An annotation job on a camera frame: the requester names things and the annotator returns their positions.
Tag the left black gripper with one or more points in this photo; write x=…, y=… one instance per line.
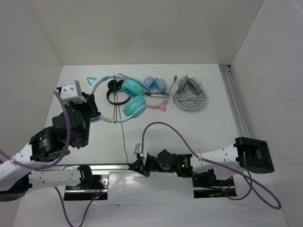
x=91, y=104

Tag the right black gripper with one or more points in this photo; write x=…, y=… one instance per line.
x=137, y=165

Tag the teal cat-ear headphones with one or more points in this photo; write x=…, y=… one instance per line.
x=132, y=87

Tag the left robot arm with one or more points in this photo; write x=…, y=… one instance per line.
x=28, y=170

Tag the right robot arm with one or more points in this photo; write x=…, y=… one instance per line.
x=245, y=154

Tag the black on-ear headphones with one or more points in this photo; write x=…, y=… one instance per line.
x=115, y=86

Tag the pink blue cat-ear headphones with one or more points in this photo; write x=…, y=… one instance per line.
x=158, y=87

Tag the white grey headset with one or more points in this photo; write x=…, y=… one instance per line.
x=188, y=93

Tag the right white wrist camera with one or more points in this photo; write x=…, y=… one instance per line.
x=141, y=153

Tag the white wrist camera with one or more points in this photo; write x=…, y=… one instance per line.
x=141, y=153
x=71, y=92

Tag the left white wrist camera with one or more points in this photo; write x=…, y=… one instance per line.
x=71, y=92

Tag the aluminium front rail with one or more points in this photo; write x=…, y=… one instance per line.
x=93, y=167

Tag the aluminium side rail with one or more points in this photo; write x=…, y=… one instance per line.
x=237, y=111

